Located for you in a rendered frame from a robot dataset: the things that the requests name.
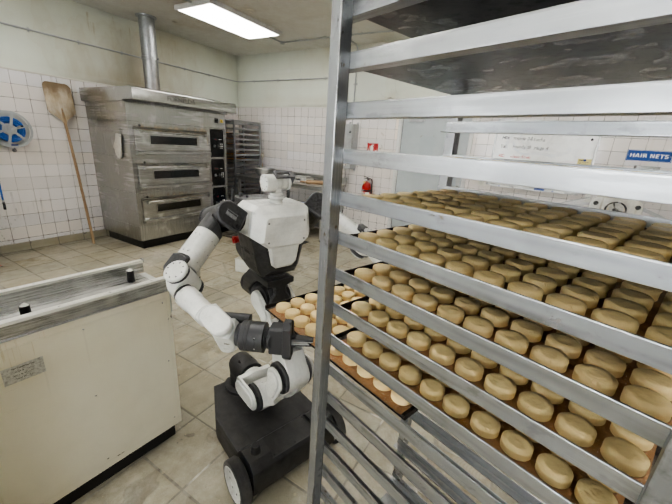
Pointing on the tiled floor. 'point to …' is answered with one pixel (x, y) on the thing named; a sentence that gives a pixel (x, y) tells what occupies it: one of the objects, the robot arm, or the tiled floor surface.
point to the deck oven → (156, 160)
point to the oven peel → (60, 96)
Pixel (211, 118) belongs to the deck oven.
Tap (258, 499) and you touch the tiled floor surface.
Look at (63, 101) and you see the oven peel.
